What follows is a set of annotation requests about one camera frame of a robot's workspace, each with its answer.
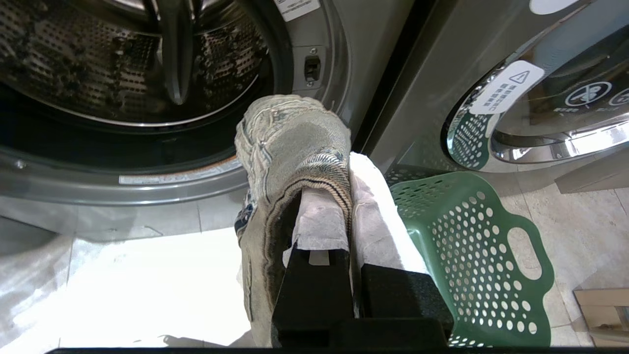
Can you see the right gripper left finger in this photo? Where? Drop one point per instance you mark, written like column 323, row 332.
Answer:
column 314, row 275

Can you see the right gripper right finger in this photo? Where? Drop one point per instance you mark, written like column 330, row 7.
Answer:
column 383, row 236

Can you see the beige grey denim garment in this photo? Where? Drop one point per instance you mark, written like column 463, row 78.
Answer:
column 285, row 162

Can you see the green perforated laundry basket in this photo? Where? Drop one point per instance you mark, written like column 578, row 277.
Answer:
column 471, row 246

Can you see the washing machine door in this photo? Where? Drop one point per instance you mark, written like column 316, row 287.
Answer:
column 540, row 98

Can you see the grey washing machine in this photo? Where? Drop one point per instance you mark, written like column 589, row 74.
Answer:
column 196, row 98

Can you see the cardboard box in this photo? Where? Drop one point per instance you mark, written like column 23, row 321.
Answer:
column 603, row 314

